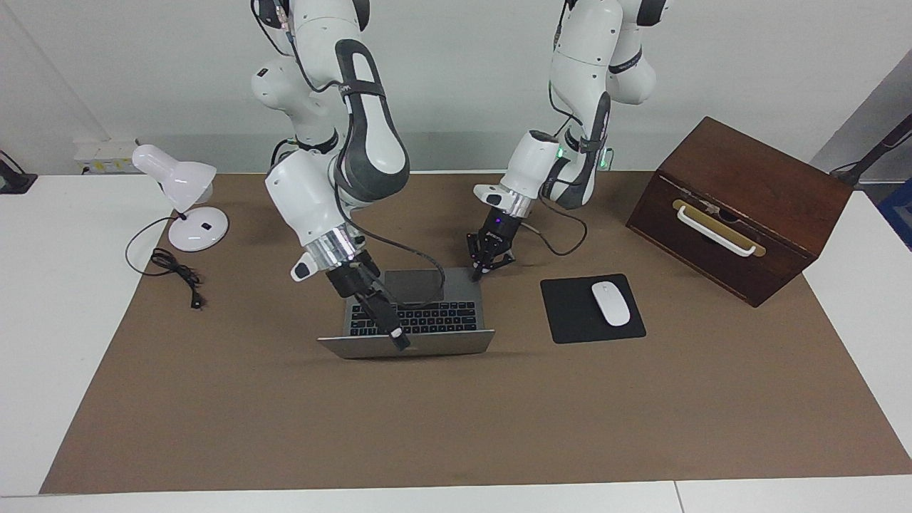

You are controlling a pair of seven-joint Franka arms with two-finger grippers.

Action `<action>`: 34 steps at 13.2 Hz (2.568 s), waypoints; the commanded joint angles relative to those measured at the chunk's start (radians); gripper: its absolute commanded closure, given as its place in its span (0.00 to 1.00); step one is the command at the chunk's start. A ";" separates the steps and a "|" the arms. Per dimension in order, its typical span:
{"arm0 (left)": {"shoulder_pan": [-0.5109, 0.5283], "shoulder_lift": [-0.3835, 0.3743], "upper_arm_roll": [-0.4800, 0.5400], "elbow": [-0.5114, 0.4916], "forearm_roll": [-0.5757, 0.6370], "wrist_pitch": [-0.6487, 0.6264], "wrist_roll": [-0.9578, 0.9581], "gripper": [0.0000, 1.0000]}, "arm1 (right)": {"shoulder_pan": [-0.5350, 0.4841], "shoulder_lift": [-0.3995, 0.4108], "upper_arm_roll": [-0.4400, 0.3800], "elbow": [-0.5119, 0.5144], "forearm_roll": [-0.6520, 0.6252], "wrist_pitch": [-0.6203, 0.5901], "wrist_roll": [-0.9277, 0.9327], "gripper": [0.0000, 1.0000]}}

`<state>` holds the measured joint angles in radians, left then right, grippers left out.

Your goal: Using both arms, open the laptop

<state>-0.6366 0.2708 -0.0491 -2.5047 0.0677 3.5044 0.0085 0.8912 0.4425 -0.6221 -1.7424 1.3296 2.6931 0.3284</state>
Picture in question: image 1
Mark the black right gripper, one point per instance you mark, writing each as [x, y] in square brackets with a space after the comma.
[353, 278]

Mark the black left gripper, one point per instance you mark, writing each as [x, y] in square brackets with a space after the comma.
[499, 231]

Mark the silver laptop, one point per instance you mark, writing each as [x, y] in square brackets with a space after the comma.
[449, 342]

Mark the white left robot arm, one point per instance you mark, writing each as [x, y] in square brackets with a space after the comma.
[591, 50]

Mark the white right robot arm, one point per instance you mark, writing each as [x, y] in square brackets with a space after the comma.
[313, 199]

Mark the black mouse pad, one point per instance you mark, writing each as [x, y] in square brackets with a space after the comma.
[570, 313]

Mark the brown table mat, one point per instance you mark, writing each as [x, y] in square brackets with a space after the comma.
[427, 427]

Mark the white computer mouse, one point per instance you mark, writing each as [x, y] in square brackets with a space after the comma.
[611, 303]

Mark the white desk lamp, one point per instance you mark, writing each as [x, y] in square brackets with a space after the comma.
[189, 178]

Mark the dark wooden box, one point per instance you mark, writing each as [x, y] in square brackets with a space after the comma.
[755, 171]

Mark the white power strip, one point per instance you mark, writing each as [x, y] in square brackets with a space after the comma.
[107, 153]

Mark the black stand pole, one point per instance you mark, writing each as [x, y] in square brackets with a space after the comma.
[883, 146]

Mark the blue crate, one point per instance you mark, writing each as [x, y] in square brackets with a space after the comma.
[899, 214]

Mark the black clamp mount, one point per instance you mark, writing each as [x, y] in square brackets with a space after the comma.
[14, 182]

